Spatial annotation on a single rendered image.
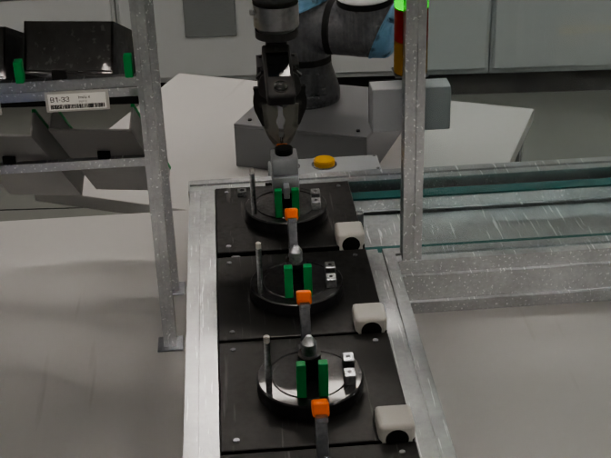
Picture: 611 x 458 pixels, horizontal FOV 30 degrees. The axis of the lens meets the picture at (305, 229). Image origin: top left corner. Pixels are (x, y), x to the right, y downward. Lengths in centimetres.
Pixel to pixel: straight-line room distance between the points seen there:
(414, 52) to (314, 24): 71
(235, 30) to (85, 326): 317
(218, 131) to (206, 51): 243
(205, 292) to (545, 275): 55
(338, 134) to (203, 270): 57
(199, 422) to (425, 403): 30
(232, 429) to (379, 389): 20
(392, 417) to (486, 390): 31
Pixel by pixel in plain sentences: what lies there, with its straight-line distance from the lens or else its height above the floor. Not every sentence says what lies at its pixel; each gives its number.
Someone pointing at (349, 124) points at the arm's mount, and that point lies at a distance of 233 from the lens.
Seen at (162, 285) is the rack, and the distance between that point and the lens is 175.
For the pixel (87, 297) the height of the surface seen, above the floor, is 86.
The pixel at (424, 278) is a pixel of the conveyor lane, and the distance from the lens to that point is 184.
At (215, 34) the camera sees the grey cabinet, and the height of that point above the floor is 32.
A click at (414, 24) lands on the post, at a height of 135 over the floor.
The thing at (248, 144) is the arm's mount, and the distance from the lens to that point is 236.
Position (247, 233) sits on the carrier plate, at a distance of 189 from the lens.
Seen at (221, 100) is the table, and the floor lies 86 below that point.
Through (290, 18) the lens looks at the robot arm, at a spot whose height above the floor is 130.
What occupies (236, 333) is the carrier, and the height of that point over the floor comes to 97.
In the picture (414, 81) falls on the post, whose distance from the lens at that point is 170.
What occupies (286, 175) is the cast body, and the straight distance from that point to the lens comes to 188.
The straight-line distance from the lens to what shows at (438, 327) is 184.
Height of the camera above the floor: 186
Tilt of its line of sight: 28 degrees down
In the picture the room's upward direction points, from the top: 2 degrees counter-clockwise
